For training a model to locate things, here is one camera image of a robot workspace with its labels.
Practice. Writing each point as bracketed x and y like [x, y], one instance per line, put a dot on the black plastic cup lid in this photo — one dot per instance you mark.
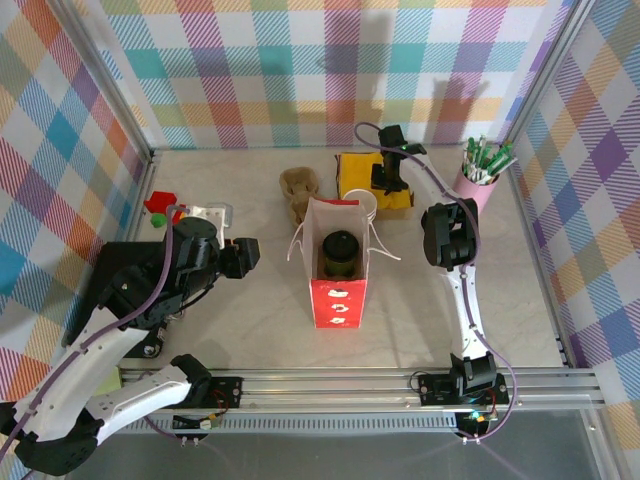
[340, 245]

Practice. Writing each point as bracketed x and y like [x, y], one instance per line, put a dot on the brown cardboard cup carrier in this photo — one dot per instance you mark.
[358, 274]
[300, 192]

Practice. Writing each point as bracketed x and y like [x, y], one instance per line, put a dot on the red white paper gift bag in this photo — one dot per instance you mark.
[337, 305]

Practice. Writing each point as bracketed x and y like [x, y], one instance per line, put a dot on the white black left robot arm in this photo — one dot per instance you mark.
[75, 370]

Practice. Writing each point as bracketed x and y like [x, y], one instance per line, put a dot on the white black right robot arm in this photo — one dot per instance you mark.
[462, 300]

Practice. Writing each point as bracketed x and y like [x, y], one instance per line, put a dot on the small green object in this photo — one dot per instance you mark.
[159, 220]

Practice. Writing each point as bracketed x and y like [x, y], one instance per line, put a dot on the pink cylindrical straw holder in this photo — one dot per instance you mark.
[475, 187]

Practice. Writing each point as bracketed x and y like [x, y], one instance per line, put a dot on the green white wrapped straw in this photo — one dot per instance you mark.
[500, 157]
[485, 152]
[472, 150]

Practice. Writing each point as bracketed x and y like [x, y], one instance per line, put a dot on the pale green note pad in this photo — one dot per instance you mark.
[109, 382]

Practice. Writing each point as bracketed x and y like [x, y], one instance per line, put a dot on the left small circuit board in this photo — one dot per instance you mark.
[200, 425]

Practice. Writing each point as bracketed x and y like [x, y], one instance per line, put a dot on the small circuit board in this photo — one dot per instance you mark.
[477, 417]
[200, 425]

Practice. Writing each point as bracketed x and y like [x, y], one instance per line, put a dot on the right small circuit board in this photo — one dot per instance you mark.
[477, 417]

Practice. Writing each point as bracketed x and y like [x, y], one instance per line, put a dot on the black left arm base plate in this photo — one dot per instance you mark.
[227, 392]

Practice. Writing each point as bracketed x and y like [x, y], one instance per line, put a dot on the aluminium front rail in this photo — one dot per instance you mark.
[325, 390]

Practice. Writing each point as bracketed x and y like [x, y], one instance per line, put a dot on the aluminium right side rail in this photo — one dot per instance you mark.
[545, 270]

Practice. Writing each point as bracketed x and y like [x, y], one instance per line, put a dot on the aluminium right corner post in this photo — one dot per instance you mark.
[545, 70]

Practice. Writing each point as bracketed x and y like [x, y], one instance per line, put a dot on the aluminium corner post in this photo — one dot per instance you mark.
[107, 80]
[545, 70]

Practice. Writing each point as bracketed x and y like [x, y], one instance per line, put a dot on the aluminium left corner post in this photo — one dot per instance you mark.
[107, 80]

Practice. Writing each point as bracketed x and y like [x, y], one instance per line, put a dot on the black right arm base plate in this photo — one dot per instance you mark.
[435, 390]

